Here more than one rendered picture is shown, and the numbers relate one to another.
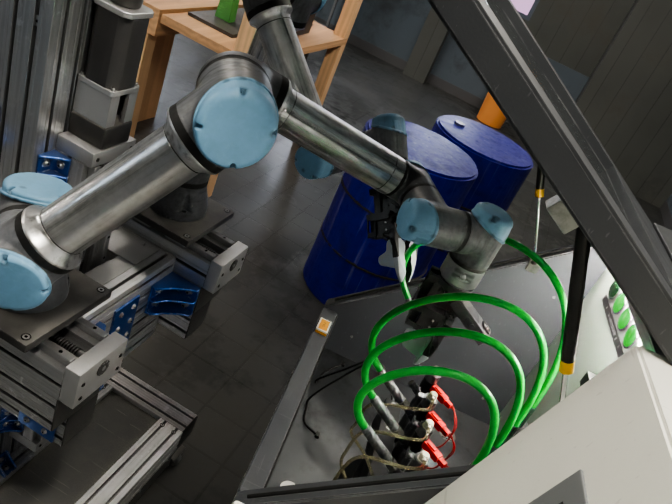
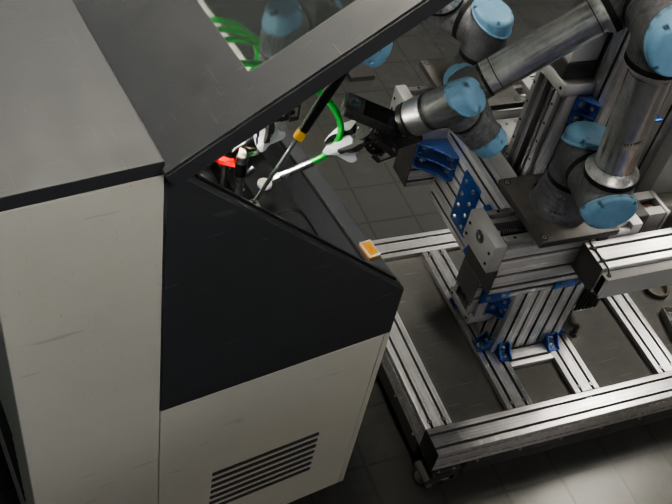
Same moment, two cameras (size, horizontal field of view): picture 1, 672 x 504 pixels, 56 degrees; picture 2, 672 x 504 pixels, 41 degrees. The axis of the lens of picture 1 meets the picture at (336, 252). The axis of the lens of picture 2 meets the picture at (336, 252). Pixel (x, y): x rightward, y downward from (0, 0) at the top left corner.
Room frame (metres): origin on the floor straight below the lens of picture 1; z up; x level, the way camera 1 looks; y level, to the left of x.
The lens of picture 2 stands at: (2.36, -1.03, 2.44)
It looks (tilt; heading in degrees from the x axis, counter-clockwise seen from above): 46 degrees down; 141
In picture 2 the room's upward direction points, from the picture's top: 13 degrees clockwise
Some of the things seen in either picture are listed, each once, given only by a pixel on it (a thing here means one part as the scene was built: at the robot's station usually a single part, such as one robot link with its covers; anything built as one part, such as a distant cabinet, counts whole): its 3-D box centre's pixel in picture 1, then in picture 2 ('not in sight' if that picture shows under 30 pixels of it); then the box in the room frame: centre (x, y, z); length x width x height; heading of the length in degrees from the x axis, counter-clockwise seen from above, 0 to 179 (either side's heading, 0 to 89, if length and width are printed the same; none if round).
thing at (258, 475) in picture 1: (287, 408); (320, 213); (1.05, -0.05, 0.87); 0.62 x 0.04 x 0.16; 179
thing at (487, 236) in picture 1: (480, 236); not in sight; (1.04, -0.22, 1.44); 0.09 x 0.08 x 0.11; 113
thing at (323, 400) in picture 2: not in sight; (212, 357); (1.04, -0.31, 0.39); 0.70 x 0.58 x 0.79; 179
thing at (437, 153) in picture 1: (420, 212); not in sight; (3.30, -0.34, 0.47); 1.27 x 0.78 x 0.93; 163
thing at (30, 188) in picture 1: (35, 215); (486, 27); (0.87, 0.50, 1.20); 0.13 x 0.12 x 0.14; 23
